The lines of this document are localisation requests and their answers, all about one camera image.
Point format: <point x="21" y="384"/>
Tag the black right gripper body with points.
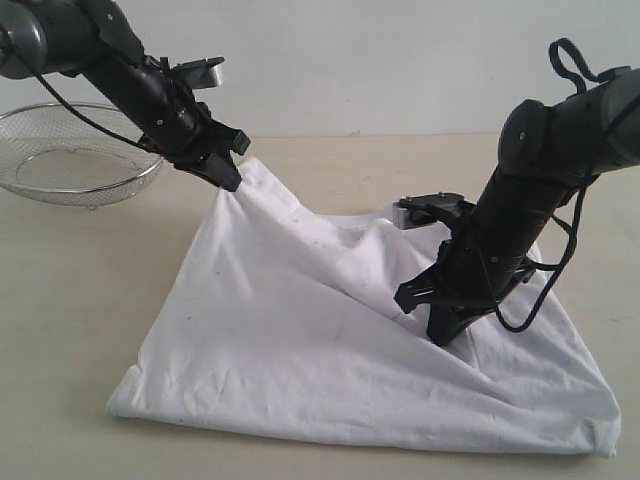
<point x="478" y="267"/>

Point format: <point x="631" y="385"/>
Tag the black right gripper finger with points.
<point x="446" y="323"/>
<point x="412" y="294"/>

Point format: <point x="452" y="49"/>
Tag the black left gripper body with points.
<point x="173" y="123"/>

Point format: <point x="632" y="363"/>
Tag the white t-shirt red print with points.
<point x="282" y="323"/>

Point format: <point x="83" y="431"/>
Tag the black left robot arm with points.
<point x="94" y="39"/>

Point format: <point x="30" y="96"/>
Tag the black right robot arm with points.
<point x="548" y="157"/>

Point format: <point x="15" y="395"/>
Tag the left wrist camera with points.
<point x="200" y="74"/>

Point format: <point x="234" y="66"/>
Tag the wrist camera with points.
<point x="200" y="74"/>
<point x="419" y="211"/>

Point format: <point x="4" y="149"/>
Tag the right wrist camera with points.
<point x="419" y="211"/>

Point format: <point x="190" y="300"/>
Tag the metal wire mesh basket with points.
<point x="51" y="156"/>

